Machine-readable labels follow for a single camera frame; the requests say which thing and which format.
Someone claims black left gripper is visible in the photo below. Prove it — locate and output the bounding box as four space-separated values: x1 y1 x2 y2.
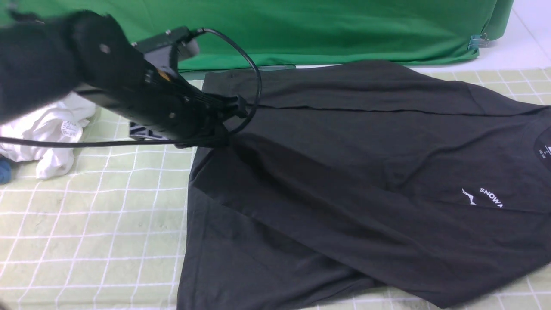
76 67 248 147

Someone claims dark gray long-sleeve top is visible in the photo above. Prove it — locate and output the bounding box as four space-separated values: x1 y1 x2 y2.
176 61 551 310

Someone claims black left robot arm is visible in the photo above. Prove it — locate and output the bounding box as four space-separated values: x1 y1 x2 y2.
1 10 263 149

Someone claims dark green base bar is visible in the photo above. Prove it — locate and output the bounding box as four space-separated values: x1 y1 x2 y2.
179 65 296 81

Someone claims white crumpled garment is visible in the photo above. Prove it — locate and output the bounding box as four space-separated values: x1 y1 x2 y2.
0 94 96 179

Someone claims green backdrop cloth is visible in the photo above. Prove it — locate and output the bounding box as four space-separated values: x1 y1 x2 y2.
14 0 513 66

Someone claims light green checkered mat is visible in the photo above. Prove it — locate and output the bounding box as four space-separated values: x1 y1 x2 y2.
0 67 551 310

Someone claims blue cloth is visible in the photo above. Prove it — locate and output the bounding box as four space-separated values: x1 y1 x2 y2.
0 157 12 185

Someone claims teal binder clip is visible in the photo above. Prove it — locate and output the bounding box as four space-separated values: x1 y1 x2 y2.
467 33 490 50

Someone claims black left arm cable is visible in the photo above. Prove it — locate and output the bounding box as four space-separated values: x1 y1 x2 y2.
0 28 263 149

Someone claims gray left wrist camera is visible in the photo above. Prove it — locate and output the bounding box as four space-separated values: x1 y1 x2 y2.
132 26 200 77

